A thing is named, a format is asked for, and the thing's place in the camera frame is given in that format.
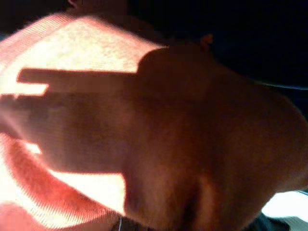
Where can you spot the orange cloth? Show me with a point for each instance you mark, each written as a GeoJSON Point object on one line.
{"type": "Point", "coordinates": [154, 134]}

